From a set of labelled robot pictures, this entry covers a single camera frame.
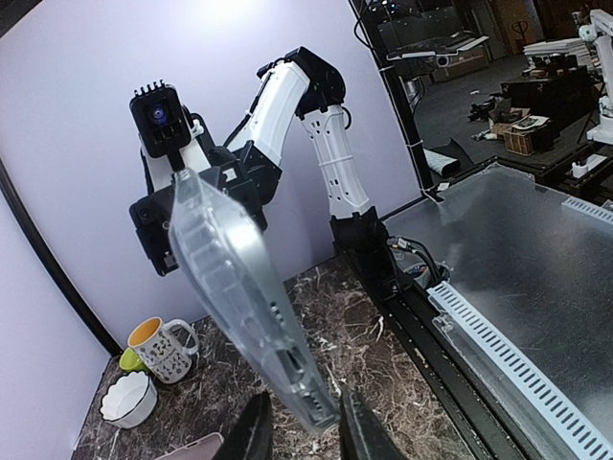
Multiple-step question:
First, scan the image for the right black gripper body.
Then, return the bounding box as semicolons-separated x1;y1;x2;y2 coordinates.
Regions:
129;165;266;276

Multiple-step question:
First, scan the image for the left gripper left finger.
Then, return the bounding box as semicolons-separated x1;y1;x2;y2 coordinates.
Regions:
215;392;272;460

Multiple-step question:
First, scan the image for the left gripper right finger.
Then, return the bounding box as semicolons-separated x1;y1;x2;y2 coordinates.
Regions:
339;385;406;460

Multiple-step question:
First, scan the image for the pink phone case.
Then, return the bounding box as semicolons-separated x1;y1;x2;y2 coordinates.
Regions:
93;430;226;460

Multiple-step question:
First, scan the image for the clear magsafe phone case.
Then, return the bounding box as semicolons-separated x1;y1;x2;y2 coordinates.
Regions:
169;169;338;432

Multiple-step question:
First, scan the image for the white patterned mug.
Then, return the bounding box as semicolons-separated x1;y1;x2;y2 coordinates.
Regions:
127;316;199;384

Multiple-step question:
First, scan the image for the white scalloped bowl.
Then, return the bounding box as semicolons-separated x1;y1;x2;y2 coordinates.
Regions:
100;371;158;429

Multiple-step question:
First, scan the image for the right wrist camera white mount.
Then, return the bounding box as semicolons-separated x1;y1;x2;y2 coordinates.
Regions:
129;80;213;195

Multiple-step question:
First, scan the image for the black front rail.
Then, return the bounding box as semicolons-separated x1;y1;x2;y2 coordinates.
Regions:
334;239;547;460

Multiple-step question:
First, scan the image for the right black frame post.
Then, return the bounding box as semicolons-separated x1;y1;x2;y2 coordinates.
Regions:
1;162;124;357

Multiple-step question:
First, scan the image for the white slotted cable duct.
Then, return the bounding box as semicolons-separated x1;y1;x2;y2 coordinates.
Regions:
430;194;612;459

